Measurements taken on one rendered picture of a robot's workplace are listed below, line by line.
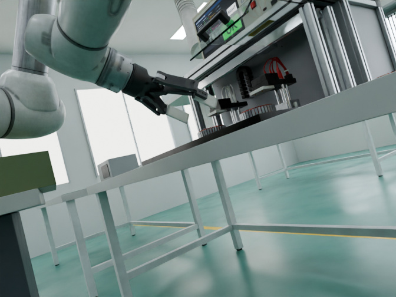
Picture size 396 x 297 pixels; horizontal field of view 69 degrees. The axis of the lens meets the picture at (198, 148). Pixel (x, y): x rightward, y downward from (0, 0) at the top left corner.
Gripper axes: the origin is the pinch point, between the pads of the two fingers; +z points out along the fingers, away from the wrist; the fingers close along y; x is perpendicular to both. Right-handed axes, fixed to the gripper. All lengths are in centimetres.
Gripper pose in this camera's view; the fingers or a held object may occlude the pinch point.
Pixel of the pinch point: (197, 110)
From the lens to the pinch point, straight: 78.2
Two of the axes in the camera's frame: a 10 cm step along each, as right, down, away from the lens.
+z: 8.2, 3.2, 4.7
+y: 5.5, -1.9, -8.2
